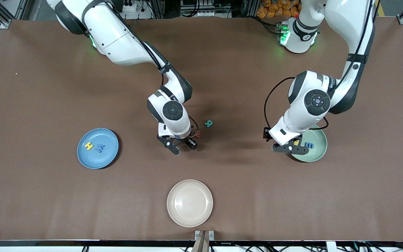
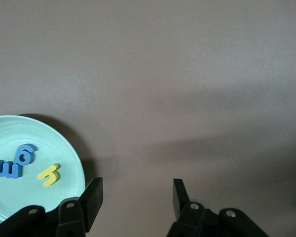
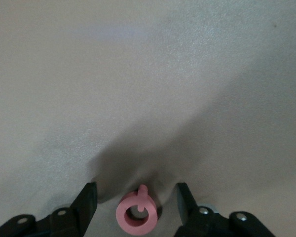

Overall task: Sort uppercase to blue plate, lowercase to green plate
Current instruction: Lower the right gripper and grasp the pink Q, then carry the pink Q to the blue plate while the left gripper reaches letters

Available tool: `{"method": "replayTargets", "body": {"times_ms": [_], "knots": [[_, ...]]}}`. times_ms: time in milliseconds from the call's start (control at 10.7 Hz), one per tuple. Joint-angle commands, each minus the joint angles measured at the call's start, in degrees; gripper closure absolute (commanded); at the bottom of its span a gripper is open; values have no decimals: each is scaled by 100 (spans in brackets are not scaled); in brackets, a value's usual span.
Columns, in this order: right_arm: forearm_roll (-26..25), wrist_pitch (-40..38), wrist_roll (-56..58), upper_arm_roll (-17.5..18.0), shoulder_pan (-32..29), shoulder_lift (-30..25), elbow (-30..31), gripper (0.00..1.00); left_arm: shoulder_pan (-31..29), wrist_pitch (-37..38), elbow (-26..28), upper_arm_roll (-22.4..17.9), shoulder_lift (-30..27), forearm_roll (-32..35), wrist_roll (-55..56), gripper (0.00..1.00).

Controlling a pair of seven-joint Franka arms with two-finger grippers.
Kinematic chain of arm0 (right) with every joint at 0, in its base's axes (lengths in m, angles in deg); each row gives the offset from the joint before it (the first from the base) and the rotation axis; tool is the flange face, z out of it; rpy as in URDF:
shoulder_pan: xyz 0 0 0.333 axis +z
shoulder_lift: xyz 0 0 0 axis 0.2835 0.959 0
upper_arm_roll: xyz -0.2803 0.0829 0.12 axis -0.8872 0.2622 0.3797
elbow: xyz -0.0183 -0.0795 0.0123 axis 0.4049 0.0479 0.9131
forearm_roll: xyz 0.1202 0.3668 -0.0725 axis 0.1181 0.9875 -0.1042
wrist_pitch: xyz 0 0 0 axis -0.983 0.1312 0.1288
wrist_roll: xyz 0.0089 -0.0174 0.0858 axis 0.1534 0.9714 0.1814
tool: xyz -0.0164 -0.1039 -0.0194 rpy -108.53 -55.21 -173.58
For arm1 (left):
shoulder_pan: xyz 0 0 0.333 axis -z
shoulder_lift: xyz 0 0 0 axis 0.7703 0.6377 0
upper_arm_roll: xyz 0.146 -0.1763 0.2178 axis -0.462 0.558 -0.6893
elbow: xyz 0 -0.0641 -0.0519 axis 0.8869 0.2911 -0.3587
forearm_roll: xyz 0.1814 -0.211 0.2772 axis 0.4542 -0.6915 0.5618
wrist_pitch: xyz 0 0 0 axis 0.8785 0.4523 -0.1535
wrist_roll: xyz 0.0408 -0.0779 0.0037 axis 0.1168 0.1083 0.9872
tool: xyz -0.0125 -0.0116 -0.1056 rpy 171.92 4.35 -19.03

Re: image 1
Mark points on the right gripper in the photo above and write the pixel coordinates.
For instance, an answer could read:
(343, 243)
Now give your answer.
(190, 142)

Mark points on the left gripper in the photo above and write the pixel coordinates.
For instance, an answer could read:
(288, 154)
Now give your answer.
(267, 133)

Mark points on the blue foam letter E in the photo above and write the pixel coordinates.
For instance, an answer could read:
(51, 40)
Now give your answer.
(309, 145)

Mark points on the blue foam letter W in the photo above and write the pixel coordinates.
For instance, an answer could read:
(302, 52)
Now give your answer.
(99, 148)

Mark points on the yellow foam capital H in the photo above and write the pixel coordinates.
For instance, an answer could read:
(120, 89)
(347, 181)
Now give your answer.
(89, 146)

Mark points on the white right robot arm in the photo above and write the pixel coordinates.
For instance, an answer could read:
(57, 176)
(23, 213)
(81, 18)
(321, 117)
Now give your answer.
(117, 38)

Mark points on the green plate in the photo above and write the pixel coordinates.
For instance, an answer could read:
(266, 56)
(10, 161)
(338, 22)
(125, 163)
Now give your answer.
(318, 150)

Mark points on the beige plate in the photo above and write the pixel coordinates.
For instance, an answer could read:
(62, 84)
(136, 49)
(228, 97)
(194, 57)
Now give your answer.
(190, 203)

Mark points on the blue plate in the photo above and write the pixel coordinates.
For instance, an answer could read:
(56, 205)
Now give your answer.
(100, 161)

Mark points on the teal foam letter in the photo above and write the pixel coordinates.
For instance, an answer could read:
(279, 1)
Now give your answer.
(209, 123)

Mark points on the orange packets pile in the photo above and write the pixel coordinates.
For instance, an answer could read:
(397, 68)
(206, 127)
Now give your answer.
(275, 8)

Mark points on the small white box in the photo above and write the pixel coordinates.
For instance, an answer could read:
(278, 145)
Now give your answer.
(331, 246)

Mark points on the white power strip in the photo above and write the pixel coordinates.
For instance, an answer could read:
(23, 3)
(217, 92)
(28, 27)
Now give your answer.
(131, 6)
(208, 14)

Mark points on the metal table bracket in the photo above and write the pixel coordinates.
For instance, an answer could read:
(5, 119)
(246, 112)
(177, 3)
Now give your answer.
(198, 233)

